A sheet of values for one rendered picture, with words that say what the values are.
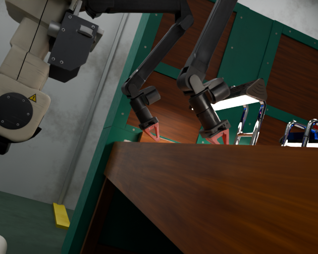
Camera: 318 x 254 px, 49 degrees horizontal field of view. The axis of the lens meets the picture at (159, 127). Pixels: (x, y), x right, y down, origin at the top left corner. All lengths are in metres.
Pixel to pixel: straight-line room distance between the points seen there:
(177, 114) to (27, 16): 1.10
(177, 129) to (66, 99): 2.07
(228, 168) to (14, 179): 3.43
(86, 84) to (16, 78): 2.84
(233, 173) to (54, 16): 0.80
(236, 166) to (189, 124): 1.51
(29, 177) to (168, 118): 2.20
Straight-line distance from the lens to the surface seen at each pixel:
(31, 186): 3.85
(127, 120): 1.90
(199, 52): 1.06
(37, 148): 3.81
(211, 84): 1.08
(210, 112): 1.05
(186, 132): 1.98
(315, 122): 1.67
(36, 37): 1.12
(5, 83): 1.06
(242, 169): 0.48
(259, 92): 1.27
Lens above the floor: 0.70
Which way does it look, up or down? 7 degrees up
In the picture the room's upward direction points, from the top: 18 degrees clockwise
